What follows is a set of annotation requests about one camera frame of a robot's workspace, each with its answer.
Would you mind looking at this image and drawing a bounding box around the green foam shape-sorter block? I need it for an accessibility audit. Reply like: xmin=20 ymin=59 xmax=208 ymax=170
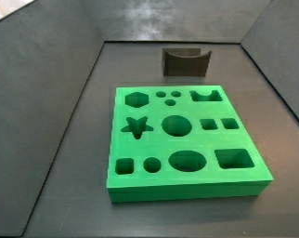
xmin=107 ymin=86 xmax=272 ymax=203

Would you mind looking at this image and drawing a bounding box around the black curved cradle stand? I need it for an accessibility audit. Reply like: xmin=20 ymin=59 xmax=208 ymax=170
xmin=163 ymin=48 xmax=212 ymax=77

